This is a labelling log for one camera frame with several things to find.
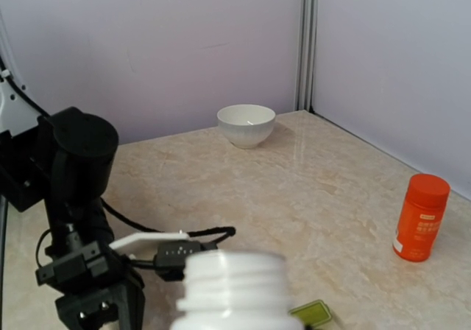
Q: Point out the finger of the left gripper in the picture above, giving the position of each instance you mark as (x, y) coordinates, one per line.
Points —
(85, 311)
(127, 303)

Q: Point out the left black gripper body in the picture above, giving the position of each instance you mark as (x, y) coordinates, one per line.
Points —
(92, 268)

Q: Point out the white pill bottle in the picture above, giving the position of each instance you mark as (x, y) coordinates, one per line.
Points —
(235, 290)

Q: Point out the green weekly pill organizer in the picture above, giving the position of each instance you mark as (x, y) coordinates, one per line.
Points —
(312, 315)

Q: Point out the red pill bottle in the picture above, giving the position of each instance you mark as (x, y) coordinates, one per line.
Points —
(421, 217)

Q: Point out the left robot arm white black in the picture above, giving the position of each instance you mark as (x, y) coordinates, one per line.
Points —
(65, 162)

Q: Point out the white bowl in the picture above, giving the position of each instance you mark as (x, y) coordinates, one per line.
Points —
(245, 125)

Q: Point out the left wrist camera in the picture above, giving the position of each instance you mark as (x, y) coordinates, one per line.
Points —
(163, 253)

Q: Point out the left aluminium frame post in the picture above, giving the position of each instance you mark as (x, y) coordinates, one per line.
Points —
(304, 88)

